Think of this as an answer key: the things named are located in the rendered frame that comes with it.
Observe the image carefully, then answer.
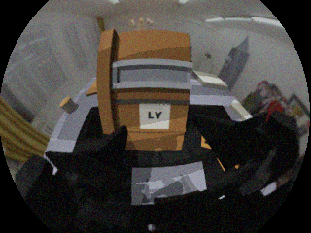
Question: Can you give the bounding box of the white paper label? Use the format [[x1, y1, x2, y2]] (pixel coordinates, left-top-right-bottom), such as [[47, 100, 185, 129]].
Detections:
[[140, 104, 171, 129]]

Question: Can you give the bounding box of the orange flat rectangular board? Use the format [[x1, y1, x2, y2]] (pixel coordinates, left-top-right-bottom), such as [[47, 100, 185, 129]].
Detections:
[[86, 82, 97, 96]]

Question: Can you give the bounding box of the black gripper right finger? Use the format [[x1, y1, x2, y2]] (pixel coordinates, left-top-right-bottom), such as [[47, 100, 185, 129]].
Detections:
[[191, 112, 268, 172]]

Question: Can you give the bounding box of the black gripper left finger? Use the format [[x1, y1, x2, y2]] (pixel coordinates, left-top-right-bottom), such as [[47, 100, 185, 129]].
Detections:
[[44, 125, 128, 198]]

